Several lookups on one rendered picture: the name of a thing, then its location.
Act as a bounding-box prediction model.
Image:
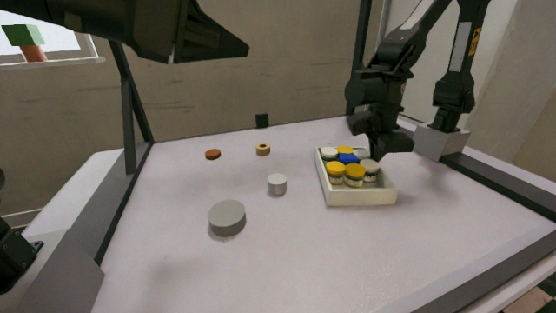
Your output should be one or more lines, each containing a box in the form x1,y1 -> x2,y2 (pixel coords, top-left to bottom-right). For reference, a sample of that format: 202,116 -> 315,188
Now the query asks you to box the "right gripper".
46,0 -> 249,64

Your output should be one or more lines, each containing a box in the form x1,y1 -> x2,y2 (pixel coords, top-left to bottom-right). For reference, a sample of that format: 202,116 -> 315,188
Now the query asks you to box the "brown flat disc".
205,149 -> 222,160

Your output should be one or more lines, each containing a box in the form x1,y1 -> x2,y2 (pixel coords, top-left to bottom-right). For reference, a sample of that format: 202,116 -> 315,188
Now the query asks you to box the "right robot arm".
0,0 -> 56,295

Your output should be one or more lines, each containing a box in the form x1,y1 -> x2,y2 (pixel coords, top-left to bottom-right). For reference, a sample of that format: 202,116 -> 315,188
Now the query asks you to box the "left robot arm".
344,0 -> 492,136

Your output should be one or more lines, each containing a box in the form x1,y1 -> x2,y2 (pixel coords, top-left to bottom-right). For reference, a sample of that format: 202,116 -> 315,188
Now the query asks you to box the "white cylinder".
353,150 -> 370,164
321,148 -> 338,168

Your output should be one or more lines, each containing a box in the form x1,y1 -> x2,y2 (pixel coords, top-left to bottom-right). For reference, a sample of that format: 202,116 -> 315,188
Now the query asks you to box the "tan roll of tape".
255,143 -> 270,156

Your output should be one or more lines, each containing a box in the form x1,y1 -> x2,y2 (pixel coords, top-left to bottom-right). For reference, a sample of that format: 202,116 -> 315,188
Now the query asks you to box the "blue jar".
339,155 -> 357,166

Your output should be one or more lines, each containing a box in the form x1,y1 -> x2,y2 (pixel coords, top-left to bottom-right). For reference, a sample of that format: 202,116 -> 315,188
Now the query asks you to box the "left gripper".
365,102 -> 415,163

